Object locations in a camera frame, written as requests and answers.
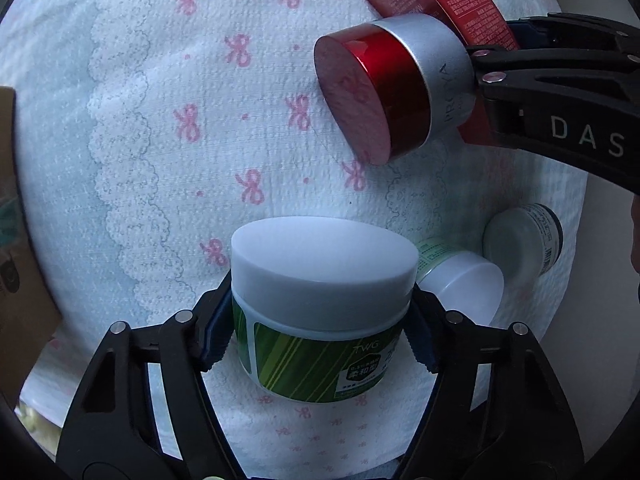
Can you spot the brown cardboard box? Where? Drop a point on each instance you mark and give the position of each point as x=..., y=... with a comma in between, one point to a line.
x=22, y=260

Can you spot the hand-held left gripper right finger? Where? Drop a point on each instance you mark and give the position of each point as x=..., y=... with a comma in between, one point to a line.
x=419, y=340

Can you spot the small pale green label jar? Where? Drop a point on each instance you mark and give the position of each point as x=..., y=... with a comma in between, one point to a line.
x=462, y=282

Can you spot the red lid silver jar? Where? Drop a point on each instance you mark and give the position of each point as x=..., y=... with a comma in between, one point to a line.
x=395, y=85

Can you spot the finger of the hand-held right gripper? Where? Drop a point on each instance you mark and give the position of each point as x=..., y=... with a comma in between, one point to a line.
x=550, y=67
x=565, y=35

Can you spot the white cloth with pink bows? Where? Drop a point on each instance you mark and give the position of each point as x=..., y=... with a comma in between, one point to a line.
x=175, y=160

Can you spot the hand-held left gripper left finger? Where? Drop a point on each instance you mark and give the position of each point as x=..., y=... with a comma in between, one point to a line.
x=218, y=332

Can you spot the green label white lid jar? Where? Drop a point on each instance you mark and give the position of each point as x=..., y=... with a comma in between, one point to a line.
x=320, y=280

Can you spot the small dark label white jar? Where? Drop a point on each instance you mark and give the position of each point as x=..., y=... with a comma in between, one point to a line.
x=520, y=240

